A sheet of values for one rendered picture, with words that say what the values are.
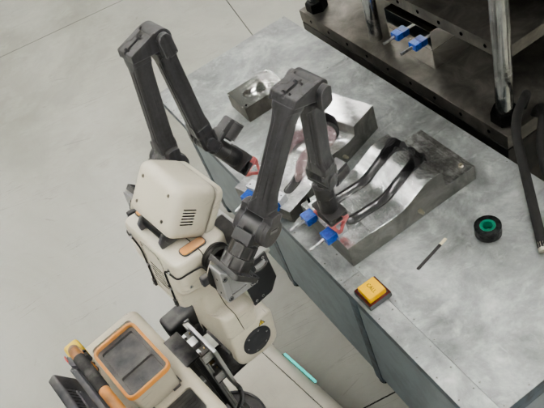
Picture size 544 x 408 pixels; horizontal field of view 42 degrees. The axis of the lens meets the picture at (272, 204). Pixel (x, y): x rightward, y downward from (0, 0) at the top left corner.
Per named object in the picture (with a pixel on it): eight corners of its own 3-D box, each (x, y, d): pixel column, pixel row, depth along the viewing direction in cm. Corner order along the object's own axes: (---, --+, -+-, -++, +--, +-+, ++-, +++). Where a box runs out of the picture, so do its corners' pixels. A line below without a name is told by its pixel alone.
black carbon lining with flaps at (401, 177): (353, 231, 218) (346, 211, 211) (324, 204, 229) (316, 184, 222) (439, 170, 225) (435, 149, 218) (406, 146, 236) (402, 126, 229)
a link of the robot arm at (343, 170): (304, 166, 198) (329, 180, 194) (328, 139, 202) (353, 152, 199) (307, 191, 208) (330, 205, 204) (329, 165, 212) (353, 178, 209)
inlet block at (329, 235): (316, 259, 216) (312, 248, 212) (307, 250, 219) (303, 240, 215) (350, 235, 218) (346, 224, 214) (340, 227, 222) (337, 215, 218)
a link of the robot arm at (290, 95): (265, 72, 158) (301, 90, 154) (299, 62, 168) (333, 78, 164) (230, 234, 181) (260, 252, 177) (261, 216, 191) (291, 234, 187)
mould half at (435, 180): (353, 266, 218) (344, 240, 208) (307, 222, 235) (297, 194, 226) (476, 178, 227) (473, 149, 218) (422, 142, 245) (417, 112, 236)
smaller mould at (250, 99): (250, 122, 279) (244, 108, 274) (231, 106, 289) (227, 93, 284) (291, 95, 283) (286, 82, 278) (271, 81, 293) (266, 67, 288)
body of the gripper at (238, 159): (234, 145, 229) (220, 136, 223) (253, 156, 222) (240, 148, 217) (223, 162, 229) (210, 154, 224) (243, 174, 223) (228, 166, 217)
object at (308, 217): (296, 240, 223) (291, 229, 219) (287, 231, 226) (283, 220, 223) (329, 217, 226) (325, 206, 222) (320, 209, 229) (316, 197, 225)
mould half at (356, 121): (294, 223, 237) (285, 201, 229) (239, 197, 252) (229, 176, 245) (378, 128, 256) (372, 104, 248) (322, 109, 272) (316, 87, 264)
